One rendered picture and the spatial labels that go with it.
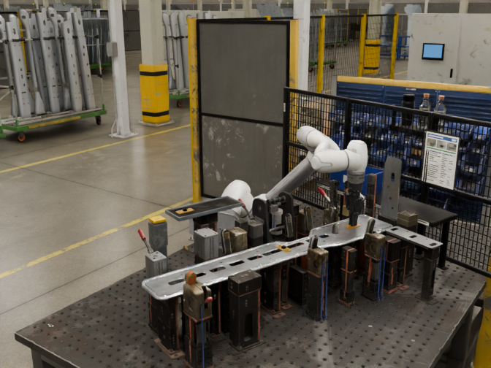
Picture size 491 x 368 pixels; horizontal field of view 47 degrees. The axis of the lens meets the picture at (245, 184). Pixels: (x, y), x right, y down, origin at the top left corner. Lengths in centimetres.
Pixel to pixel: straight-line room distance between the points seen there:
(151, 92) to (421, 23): 478
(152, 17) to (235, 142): 521
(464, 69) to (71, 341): 795
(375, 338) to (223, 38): 368
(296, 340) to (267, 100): 317
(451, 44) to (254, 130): 485
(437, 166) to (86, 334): 201
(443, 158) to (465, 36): 640
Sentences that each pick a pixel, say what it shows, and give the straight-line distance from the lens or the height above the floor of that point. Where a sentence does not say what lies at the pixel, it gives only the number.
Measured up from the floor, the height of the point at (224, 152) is 68.
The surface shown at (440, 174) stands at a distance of 326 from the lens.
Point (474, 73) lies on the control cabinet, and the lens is 953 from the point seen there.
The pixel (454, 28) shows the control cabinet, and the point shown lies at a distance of 958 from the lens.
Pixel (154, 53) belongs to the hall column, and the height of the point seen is 130.
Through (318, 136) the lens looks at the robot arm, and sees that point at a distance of 319.
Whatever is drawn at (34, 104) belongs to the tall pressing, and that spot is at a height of 50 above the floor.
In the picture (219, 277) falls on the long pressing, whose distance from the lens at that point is 242.
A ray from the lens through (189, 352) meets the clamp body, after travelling 238.
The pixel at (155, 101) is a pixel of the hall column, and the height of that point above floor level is 45.
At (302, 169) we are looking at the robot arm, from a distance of 344.
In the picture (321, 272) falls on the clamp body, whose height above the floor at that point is 95.
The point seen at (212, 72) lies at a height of 148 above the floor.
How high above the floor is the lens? 210
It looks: 17 degrees down
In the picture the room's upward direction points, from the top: straight up
